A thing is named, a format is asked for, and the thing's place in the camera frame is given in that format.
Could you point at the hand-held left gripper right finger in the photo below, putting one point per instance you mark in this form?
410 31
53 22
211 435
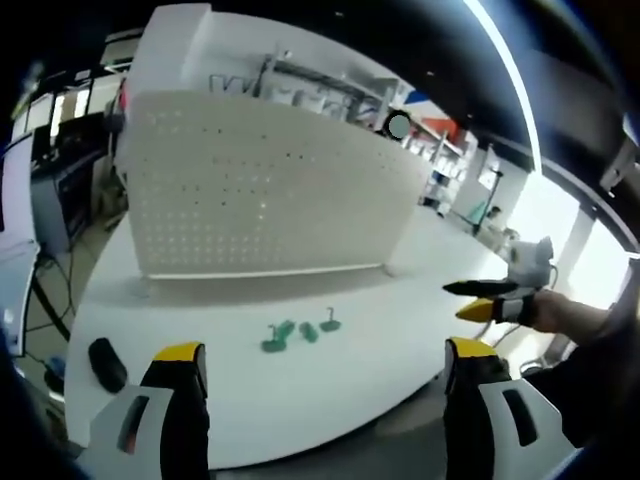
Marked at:
505 415

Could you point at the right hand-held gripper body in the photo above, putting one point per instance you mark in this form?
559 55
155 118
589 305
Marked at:
530 262

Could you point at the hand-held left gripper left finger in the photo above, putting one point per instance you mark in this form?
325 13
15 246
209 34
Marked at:
150 415

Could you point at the green hook assembly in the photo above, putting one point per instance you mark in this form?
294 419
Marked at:
276 339
330 324

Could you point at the green hook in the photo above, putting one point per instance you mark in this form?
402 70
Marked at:
309 332

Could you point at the white perforated mounting plate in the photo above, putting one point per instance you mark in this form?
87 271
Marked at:
260 190

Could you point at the person's right hand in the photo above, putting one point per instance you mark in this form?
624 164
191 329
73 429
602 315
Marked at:
565 312

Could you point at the black oblong case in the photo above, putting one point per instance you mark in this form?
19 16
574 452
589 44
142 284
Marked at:
107 366

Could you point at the green tripod stand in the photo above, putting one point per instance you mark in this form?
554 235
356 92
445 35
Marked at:
480 205

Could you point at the metal storage shelving rack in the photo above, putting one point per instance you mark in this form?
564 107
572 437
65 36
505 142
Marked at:
442 160

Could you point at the white board panel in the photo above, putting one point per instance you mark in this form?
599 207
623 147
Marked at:
17 295

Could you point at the long ceiling light strip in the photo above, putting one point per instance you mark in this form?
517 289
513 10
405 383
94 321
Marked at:
520 80

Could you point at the dark equipment cabinet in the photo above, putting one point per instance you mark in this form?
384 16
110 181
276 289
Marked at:
65 200

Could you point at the white square pillar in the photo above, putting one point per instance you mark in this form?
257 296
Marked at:
170 50

